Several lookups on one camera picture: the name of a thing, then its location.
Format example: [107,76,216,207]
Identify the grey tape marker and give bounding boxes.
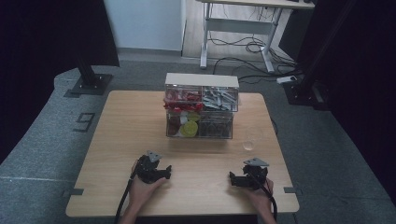
[63,188,85,199]

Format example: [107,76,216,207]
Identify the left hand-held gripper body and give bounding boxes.
[135,150,164,185]

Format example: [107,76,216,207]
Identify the white power strip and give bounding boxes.
[276,75,298,85]

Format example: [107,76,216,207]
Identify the pile of grey clips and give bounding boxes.
[203,87,239,112]

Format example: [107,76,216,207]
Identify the person's right hand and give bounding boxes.
[244,177,276,217]

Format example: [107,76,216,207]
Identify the person's left hand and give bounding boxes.
[128,160,168,213]

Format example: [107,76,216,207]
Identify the black stand with base plate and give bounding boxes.
[69,55,114,96]

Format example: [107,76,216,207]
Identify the large yellow-green round disc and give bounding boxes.
[179,119,199,138]

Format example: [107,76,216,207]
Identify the small clear plastic piece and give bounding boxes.
[242,125,264,152]

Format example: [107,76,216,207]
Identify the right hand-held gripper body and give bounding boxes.
[242,157,270,191]

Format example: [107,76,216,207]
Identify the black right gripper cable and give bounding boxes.
[248,170,278,222]

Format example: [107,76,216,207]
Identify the black stand with angled post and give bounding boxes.
[281,0,359,112]

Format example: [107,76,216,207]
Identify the black floor cables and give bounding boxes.
[207,29,302,85]

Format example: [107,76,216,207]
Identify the pile of red clips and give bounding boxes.
[163,88,205,114]

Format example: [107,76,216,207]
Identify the pile of dark small parts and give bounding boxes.
[198,112,233,138]

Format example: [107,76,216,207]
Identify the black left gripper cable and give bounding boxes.
[114,160,140,224]

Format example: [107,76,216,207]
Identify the white desk frame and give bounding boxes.
[195,0,316,74]

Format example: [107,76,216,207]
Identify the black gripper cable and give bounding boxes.
[114,160,140,224]
[248,170,278,222]

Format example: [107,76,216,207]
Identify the clear drawer organizer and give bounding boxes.
[163,72,240,140]

